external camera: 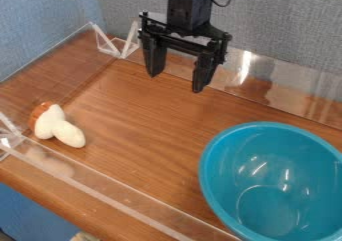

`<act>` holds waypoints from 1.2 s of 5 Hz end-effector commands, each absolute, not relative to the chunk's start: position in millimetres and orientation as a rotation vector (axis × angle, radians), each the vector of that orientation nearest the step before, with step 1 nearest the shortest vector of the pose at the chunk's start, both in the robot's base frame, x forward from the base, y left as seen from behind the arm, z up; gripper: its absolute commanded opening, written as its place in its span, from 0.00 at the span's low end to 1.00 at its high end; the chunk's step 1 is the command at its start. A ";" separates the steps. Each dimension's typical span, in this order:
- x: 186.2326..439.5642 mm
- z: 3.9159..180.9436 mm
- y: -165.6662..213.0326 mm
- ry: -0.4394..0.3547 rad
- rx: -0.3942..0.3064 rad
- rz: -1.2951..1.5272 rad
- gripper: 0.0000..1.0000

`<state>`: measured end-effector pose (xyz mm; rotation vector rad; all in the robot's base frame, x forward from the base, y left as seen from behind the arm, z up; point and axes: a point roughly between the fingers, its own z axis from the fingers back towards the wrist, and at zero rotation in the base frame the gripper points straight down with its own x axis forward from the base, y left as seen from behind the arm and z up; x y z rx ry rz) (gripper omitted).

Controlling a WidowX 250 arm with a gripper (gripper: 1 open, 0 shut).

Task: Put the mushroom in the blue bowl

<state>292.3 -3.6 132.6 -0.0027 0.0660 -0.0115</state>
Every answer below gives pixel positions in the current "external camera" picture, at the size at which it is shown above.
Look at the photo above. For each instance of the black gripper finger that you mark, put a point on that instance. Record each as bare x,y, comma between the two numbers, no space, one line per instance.
209,59
154,53

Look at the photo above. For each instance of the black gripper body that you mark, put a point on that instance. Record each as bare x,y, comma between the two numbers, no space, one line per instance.
159,35

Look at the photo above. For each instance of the white brown toy mushroom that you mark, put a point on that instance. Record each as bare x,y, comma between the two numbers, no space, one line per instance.
48,124

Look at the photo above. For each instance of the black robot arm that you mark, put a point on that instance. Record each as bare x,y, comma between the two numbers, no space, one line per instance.
190,13

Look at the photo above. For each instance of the blue plastic bowl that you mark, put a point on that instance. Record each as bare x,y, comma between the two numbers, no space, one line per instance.
271,181

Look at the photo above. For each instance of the clear acrylic left panel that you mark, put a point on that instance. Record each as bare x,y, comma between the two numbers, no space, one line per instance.
62,69

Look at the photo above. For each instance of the clear acrylic panel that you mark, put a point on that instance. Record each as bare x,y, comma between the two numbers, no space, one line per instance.
134,203
62,69
289,87

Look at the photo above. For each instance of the clear acrylic back panel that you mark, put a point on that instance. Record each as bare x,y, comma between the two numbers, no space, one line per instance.
289,87

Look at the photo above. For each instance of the clear acrylic front panel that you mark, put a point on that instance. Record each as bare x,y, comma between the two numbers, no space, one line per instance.
134,203

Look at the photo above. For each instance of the clear acrylic corner bracket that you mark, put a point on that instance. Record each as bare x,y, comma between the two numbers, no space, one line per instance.
118,47

